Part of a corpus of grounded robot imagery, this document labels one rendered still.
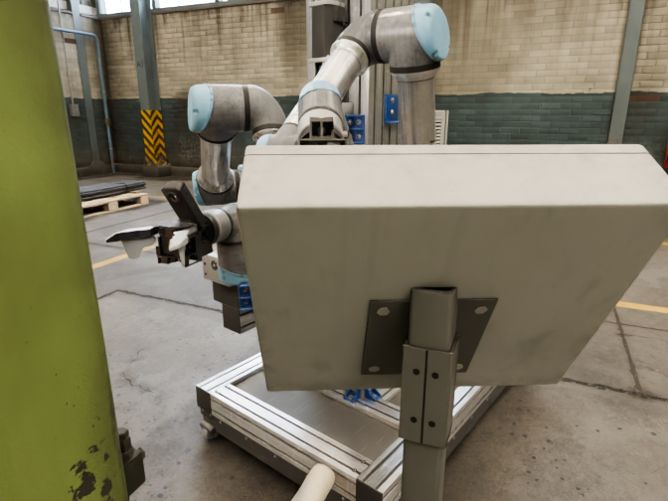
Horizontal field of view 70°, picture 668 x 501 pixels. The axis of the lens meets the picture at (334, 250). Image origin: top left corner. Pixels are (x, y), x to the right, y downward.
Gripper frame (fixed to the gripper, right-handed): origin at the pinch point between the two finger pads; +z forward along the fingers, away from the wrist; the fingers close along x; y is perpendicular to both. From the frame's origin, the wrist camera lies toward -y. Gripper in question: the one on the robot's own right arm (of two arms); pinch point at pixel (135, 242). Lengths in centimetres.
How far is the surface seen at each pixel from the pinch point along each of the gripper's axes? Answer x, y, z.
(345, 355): -49, 2, 22
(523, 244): -65, -12, 23
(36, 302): -44, -14, 49
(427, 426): -58, 5, 25
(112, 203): 421, 88, -378
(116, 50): 708, -139, -696
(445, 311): -59, -6, 25
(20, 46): -44, -25, 47
